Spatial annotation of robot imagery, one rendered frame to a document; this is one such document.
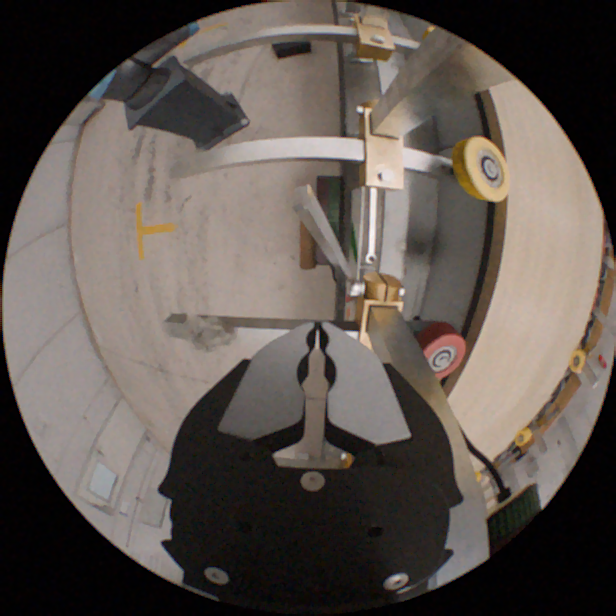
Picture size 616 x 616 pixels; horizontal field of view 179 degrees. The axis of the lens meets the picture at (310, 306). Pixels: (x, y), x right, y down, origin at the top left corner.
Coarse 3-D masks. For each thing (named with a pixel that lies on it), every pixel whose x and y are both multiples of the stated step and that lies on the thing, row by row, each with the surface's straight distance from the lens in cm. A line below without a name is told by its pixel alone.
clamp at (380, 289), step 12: (372, 276) 28; (384, 276) 29; (372, 288) 26; (384, 288) 26; (396, 288) 27; (360, 300) 29; (372, 300) 26; (384, 300) 27; (396, 300) 28; (360, 312) 29; (360, 324) 29; (360, 336) 29
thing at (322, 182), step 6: (318, 180) 40; (324, 180) 40; (318, 186) 40; (324, 186) 40; (318, 192) 40; (324, 192) 40; (318, 198) 40; (324, 198) 40; (324, 204) 40; (324, 210) 40; (318, 246) 41; (318, 252) 41; (318, 258) 41; (324, 258) 41
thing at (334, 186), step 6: (330, 180) 40; (336, 180) 40; (330, 186) 40; (336, 186) 40; (330, 192) 40; (336, 192) 40; (330, 198) 40; (336, 198) 40; (330, 204) 40; (336, 204) 40; (330, 210) 40; (336, 210) 40; (330, 216) 40; (336, 216) 40; (330, 222) 40; (336, 222) 40; (336, 228) 40; (336, 234) 41
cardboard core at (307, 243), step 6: (300, 222) 105; (300, 228) 106; (306, 228) 103; (300, 234) 106; (306, 234) 104; (300, 240) 106; (306, 240) 104; (312, 240) 105; (300, 246) 107; (306, 246) 105; (312, 246) 105; (300, 252) 108; (306, 252) 105; (312, 252) 106; (300, 258) 108; (306, 258) 106; (312, 258) 106; (300, 264) 109; (306, 264) 107; (312, 264) 107
